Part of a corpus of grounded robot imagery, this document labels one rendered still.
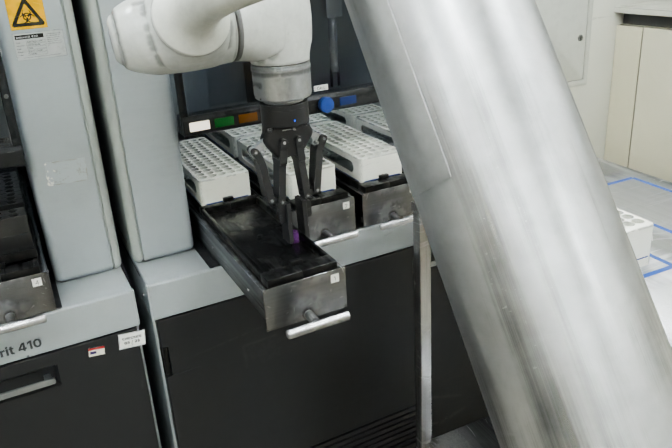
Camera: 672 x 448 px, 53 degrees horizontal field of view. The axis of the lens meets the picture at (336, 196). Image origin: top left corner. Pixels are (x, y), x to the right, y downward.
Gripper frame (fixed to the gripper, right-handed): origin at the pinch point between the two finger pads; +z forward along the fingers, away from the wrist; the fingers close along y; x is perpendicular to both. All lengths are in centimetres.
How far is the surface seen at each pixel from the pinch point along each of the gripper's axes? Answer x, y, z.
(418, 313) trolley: 1.3, -23.3, 25.2
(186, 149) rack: -44.3, 5.6, -2.1
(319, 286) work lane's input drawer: 13.3, 2.3, 5.6
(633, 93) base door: -118, -224, 35
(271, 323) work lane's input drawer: 13.3, 10.5, 9.3
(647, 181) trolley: 17, -64, 3
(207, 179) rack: -22.0, 7.8, -2.3
